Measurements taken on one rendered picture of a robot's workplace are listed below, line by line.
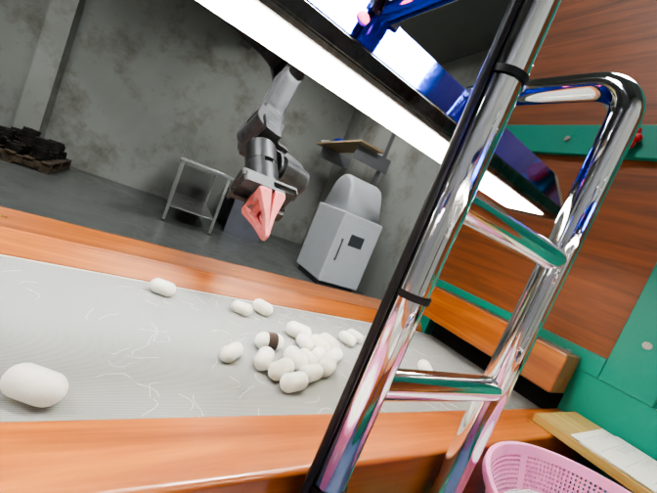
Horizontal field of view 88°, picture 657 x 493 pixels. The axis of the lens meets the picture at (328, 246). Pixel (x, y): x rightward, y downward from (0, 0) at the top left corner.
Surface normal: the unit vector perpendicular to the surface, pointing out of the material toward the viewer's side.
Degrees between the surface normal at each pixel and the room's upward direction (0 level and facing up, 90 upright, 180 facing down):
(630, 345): 90
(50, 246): 45
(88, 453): 0
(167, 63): 90
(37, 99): 90
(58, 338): 0
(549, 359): 90
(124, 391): 0
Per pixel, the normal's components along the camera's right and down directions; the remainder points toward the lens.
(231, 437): 0.37, -0.92
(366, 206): 0.54, -0.04
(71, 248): 0.62, -0.45
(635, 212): -0.78, -0.26
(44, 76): 0.38, 0.25
